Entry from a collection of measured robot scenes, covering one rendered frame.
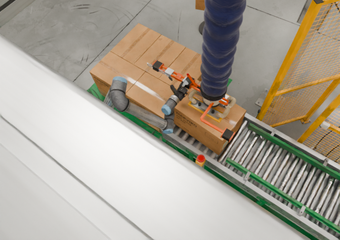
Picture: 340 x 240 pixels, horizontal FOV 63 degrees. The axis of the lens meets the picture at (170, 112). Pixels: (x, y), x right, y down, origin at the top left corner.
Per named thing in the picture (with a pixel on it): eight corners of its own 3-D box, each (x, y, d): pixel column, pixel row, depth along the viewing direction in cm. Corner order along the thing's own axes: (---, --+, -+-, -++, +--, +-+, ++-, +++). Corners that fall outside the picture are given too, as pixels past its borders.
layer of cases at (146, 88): (210, 79, 381) (212, 60, 346) (167, 133, 347) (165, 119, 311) (142, 42, 419) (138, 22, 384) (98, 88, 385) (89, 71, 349)
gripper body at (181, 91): (187, 93, 252) (180, 102, 248) (180, 88, 255) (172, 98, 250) (187, 88, 245) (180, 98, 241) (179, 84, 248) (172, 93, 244)
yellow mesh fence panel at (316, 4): (307, 115, 363) (430, -36, 177) (310, 122, 358) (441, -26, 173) (244, 133, 356) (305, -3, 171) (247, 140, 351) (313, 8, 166)
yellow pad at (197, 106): (225, 114, 249) (225, 112, 245) (219, 123, 246) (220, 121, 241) (193, 97, 260) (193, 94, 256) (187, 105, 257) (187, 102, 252)
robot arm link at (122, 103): (113, 102, 200) (176, 133, 243) (116, 87, 206) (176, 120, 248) (104, 106, 208) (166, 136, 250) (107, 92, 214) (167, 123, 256)
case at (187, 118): (240, 128, 301) (246, 110, 265) (218, 155, 287) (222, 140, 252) (195, 98, 321) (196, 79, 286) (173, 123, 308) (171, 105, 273)
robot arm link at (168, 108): (160, 112, 246) (159, 106, 237) (168, 102, 250) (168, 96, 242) (169, 117, 243) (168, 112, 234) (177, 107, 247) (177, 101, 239)
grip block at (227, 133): (234, 134, 229) (235, 132, 224) (229, 142, 226) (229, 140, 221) (225, 129, 231) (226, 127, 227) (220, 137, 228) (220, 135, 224)
